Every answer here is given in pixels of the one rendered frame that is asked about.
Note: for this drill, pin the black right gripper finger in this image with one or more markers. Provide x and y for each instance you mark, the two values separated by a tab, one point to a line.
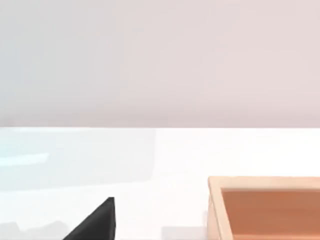
100	223

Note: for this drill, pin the shallow salmon-coloured box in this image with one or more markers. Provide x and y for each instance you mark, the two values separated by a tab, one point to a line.
262	210

